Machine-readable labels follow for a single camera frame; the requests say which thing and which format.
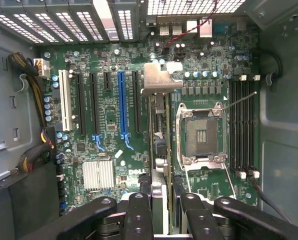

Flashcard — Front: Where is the CPU socket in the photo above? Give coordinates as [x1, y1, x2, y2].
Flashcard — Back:
[175, 101, 229, 172]

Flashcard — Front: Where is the short black expansion slot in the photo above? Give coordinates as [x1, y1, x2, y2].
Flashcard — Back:
[103, 71, 114, 91]

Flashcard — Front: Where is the green motherboard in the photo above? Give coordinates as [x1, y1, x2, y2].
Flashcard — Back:
[38, 42, 261, 218]

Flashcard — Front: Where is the white expansion slot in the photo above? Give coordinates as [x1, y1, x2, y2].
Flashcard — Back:
[58, 69, 74, 132]

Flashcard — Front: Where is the white power plug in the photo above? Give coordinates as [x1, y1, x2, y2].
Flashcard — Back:
[33, 57, 51, 79]

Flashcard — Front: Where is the long black expansion slot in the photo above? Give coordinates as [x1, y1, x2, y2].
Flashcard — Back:
[89, 72, 106, 152]
[132, 70, 143, 135]
[75, 72, 88, 137]

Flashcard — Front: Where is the red black twisted wire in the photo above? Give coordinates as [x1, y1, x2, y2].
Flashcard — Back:
[162, 0, 217, 50]

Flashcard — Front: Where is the silver finned heatsink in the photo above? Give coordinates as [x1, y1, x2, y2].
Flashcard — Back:
[82, 159, 115, 191]

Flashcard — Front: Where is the open PC case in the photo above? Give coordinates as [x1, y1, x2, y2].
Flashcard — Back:
[0, 0, 298, 240]

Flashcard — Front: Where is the braided power cable bundle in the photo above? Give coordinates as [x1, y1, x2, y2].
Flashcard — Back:
[7, 51, 56, 174]

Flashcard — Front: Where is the black wire with clip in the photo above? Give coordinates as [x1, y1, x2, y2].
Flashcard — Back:
[253, 48, 284, 87]

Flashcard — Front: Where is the thin locking lever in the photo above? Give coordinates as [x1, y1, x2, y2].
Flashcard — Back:
[221, 91, 259, 111]

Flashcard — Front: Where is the black plastic cover box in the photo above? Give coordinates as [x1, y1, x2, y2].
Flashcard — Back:
[0, 159, 61, 240]

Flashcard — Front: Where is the black RAM slot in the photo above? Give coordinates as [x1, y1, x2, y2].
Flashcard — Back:
[235, 74, 247, 180]
[248, 74, 261, 179]
[243, 79, 252, 176]
[228, 79, 237, 176]

